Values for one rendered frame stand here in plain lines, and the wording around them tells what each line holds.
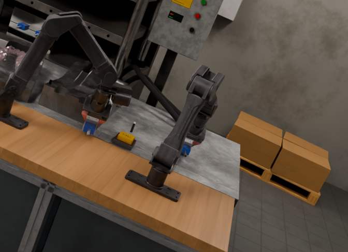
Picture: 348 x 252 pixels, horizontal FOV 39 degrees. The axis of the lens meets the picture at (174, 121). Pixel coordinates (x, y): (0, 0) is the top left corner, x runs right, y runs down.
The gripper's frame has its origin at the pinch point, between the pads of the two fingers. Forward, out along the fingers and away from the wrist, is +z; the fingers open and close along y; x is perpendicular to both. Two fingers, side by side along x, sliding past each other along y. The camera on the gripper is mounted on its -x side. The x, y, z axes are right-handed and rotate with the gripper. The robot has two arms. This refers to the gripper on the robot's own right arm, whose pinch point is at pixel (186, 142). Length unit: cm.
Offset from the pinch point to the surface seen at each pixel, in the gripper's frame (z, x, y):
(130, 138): -7.4, 15.3, 23.8
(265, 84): 164, -265, -106
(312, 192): 167, -147, -163
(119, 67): 27, -58, 39
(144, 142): 1.4, 7.3, 17.4
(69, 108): -4, 9, 51
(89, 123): -8.2, 15.9, 40.7
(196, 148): 9.6, -7.5, -7.2
